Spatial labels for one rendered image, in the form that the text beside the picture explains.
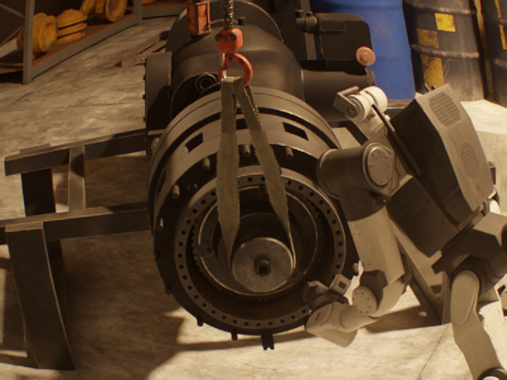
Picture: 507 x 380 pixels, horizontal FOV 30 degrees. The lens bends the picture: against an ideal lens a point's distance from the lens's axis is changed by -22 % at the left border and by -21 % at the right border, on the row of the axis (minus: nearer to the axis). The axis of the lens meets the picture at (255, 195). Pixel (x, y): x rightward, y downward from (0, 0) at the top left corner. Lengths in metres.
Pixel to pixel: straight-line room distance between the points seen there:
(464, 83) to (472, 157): 3.42
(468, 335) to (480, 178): 0.40
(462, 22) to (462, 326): 3.50
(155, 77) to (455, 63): 2.22
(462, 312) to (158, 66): 2.03
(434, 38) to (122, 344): 2.59
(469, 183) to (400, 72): 3.24
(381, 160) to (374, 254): 0.20
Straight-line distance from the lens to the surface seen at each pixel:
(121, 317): 4.51
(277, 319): 2.86
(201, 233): 2.85
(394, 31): 5.55
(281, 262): 2.73
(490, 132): 5.27
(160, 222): 2.77
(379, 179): 2.27
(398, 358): 3.96
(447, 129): 2.37
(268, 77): 3.68
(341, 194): 2.33
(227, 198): 2.70
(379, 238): 2.33
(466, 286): 2.43
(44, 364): 4.03
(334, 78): 4.17
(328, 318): 2.56
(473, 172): 2.42
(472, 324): 2.47
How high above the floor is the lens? 1.91
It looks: 19 degrees down
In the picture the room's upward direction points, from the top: 4 degrees counter-clockwise
